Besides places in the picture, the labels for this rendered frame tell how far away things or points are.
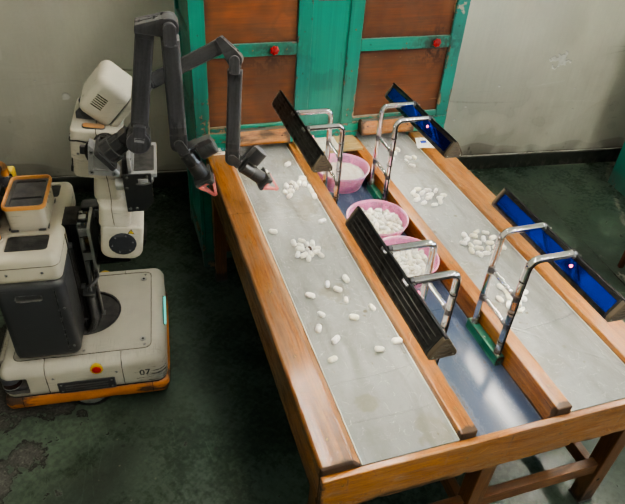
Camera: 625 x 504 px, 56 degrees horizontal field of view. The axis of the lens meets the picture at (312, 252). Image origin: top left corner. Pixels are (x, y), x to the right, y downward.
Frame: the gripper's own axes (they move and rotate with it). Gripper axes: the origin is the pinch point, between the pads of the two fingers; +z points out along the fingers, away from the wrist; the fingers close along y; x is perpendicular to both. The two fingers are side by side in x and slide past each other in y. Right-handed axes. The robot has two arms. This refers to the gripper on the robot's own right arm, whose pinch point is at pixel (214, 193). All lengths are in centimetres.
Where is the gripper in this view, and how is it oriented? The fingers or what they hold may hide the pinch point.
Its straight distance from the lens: 219.0
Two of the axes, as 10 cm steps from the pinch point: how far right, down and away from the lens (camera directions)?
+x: -9.0, 4.3, 1.0
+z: 3.9, 6.7, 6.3
